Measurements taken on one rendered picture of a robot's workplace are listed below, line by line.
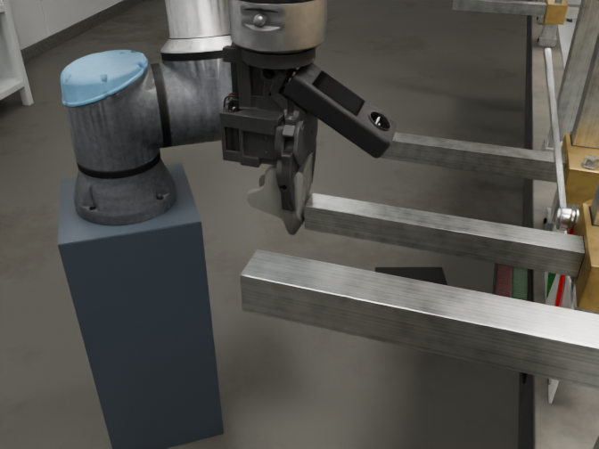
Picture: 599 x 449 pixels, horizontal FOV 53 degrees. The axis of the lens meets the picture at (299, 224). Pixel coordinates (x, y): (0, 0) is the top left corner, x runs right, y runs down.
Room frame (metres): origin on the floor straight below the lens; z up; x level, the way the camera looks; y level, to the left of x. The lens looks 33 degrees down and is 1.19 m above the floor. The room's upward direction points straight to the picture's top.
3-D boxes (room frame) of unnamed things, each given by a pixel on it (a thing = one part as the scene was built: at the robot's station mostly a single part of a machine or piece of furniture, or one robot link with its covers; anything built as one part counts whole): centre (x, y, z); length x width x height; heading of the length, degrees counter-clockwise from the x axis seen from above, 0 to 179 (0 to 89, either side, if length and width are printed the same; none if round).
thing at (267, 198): (0.56, 0.03, 0.86); 0.06 x 0.03 x 0.09; 72
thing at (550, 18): (1.67, -0.69, 0.80); 0.14 x 0.06 x 0.05; 162
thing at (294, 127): (0.57, 0.03, 0.96); 0.09 x 0.08 x 0.12; 72
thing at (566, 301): (0.54, -0.30, 0.75); 0.26 x 0.01 x 0.10; 162
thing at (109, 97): (1.00, 0.33, 0.79); 0.17 x 0.15 x 0.18; 107
